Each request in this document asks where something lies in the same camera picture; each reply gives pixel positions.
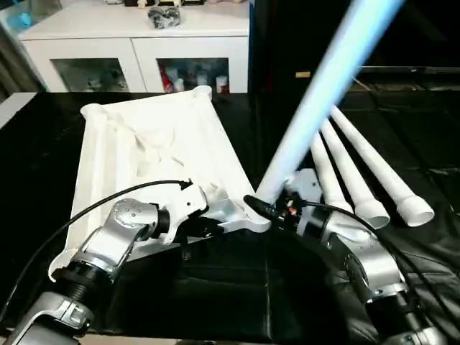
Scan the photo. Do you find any black television screen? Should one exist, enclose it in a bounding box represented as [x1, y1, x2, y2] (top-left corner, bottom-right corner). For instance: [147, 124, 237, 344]
[354, 0, 460, 75]

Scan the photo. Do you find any black work mat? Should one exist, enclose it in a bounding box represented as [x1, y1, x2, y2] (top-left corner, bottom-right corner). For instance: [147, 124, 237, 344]
[0, 91, 460, 342]

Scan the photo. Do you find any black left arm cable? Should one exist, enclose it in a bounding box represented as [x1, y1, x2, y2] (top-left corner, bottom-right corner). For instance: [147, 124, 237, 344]
[0, 178, 193, 306]

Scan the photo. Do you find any white glass-door cabinet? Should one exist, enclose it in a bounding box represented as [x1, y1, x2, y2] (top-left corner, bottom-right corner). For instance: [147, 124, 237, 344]
[17, 0, 251, 94]

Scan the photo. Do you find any dark blue black cabinet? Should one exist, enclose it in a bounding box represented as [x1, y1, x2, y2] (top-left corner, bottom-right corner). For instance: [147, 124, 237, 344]
[249, 0, 360, 94]

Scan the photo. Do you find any red white package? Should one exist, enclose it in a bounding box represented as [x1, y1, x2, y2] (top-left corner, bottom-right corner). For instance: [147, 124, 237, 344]
[160, 64, 175, 93]

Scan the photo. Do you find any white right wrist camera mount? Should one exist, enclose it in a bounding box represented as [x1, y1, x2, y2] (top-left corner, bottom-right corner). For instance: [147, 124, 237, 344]
[283, 168, 323, 202]

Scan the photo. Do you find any white plastic table top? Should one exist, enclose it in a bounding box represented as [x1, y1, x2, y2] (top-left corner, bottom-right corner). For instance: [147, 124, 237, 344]
[48, 85, 272, 283]

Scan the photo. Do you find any black grey bundle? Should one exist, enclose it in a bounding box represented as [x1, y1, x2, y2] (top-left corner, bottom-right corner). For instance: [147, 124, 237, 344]
[147, 5, 180, 29]

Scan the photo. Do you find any white board strip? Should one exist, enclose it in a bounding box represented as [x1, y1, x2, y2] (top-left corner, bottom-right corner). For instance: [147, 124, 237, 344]
[0, 92, 37, 127]

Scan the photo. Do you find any white plastic table leg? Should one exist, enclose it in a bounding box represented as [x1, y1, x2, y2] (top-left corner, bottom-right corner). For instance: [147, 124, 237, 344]
[257, 0, 407, 202]
[329, 106, 436, 227]
[319, 120, 392, 230]
[309, 132, 355, 216]

